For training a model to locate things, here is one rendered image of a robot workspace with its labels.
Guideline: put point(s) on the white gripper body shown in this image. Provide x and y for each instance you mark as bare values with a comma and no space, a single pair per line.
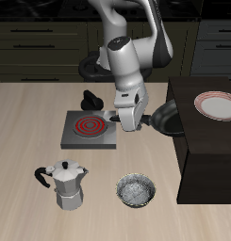
132,116

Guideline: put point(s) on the black frying pan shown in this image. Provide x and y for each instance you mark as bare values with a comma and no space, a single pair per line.
167,123

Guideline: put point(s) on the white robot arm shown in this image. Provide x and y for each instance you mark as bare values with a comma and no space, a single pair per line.
126,62

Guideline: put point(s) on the dark wooden shelf cabinet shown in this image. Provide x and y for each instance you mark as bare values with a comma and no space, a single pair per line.
208,150

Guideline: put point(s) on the round black knob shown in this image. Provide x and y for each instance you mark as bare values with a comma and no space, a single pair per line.
91,102

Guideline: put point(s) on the dark grey stove plate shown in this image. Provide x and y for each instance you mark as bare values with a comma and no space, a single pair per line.
88,141

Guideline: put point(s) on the grey speckled bowl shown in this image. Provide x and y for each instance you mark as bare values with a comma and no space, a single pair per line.
135,191

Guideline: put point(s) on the white plate with red rim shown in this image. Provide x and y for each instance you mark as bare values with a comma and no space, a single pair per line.
217,106

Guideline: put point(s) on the silver moka pot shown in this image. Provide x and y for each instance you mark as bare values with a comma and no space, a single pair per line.
68,185

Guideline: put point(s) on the grey kitchen cupboards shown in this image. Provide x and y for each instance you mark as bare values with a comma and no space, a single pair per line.
214,53

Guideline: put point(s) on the dark kitchen cupboards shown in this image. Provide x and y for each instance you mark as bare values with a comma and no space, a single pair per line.
41,59

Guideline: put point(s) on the black kitchen countertop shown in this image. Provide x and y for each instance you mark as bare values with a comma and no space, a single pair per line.
35,9

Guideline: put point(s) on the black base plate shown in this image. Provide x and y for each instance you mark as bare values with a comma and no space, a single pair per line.
88,70

